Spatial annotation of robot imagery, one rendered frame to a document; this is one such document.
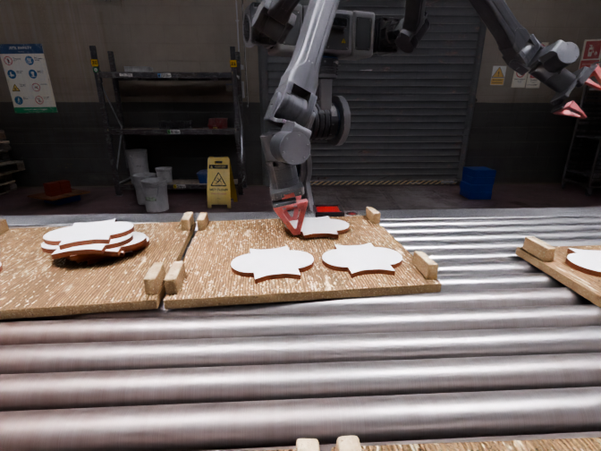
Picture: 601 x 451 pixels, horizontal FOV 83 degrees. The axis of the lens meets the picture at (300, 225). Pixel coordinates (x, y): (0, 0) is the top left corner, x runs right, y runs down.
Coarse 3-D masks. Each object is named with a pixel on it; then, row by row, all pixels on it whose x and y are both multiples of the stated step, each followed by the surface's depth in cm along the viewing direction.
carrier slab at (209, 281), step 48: (192, 240) 69; (240, 240) 69; (288, 240) 69; (336, 240) 69; (384, 240) 69; (192, 288) 51; (240, 288) 51; (288, 288) 51; (336, 288) 51; (384, 288) 51; (432, 288) 52
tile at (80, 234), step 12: (60, 228) 62; (72, 228) 62; (84, 228) 62; (96, 228) 62; (108, 228) 62; (120, 228) 62; (132, 228) 63; (48, 240) 57; (60, 240) 57; (72, 240) 56; (84, 240) 57; (96, 240) 57; (108, 240) 57
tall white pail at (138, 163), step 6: (126, 150) 486; (132, 150) 497; (138, 150) 500; (144, 150) 482; (126, 156) 483; (132, 156) 476; (138, 156) 478; (144, 156) 485; (132, 162) 480; (138, 162) 481; (144, 162) 487; (132, 168) 483; (138, 168) 483; (144, 168) 489; (132, 180) 490
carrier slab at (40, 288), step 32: (160, 224) 78; (0, 256) 61; (32, 256) 61; (160, 256) 61; (0, 288) 51; (32, 288) 51; (64, 288) 51; (96, 288) 51; (128, 288) 51; (160, 288) 51
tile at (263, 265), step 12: (252, 252) 61; (264, 252) 61; (276, 252) 61; (288, 252) 61; (300, 252) 61; (240, 264) 56; (252, 264) 56; (264, 264) 56; (276, 264) 56; (288, 264) 56; (300, 264) 56; (312, 264) 57; (252, 276) 54; (264, 276) 52; (276, 276) 53; (288, 276) 53
